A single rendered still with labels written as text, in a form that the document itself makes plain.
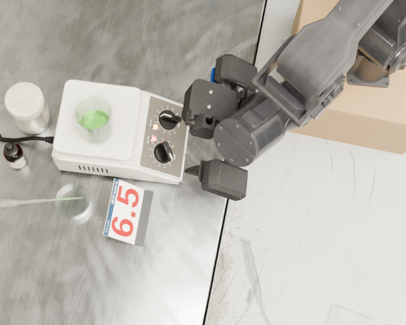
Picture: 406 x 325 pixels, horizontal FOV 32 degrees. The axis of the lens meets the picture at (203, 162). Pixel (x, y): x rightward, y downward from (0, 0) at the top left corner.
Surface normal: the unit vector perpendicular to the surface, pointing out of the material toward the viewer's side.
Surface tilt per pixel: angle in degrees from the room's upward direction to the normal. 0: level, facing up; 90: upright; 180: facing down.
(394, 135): 90
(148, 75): 0
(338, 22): 26
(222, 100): 17
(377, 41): 89
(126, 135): 0
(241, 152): 65
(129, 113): 0
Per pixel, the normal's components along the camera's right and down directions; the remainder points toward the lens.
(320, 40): -0.28, -0.02
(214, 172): -0.11, -0.34
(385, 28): -0.65, 0.50
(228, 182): 0.61, -0.20
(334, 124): -0.19, 0.93
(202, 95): 0.34, -0.32
